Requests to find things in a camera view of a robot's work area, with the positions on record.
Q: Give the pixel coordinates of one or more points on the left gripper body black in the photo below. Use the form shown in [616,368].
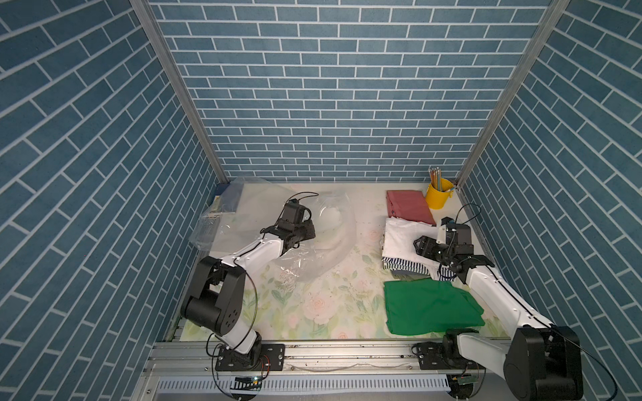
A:
[303,231]

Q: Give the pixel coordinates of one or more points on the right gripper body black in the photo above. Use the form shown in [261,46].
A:
[438,251]

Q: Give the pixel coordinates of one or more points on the clear bag with striped clothes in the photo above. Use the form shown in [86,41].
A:
[332,214]

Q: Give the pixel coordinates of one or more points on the white garment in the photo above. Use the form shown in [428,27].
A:
[399,237]

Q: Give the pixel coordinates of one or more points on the red garment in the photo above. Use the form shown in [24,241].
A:
[409,205]

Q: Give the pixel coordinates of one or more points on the bright green garment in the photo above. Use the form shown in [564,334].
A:
[423,306]

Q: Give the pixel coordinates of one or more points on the blue white striped tank top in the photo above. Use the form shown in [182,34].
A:
[425,268]

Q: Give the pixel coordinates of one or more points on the clear vacuum bag with valve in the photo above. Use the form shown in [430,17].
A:
[237,214]

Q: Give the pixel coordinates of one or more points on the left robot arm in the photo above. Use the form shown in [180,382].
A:
[215,292]

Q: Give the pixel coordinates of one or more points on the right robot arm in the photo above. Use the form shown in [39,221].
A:
[540,361]

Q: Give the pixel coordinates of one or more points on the yellow pencil cup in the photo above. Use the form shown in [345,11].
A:
[438,193]

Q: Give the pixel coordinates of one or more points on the dark blue book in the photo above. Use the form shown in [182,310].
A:
[227,197]

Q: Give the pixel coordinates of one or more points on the coloured pencils bundle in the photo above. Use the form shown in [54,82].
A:
[435,175]

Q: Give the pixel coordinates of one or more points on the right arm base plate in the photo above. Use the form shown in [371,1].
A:
[432,356]

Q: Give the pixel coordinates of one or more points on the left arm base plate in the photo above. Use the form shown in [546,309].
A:
[263,356]

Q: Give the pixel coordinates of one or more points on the aluminium rail frame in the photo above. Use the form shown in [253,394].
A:
[311,368]

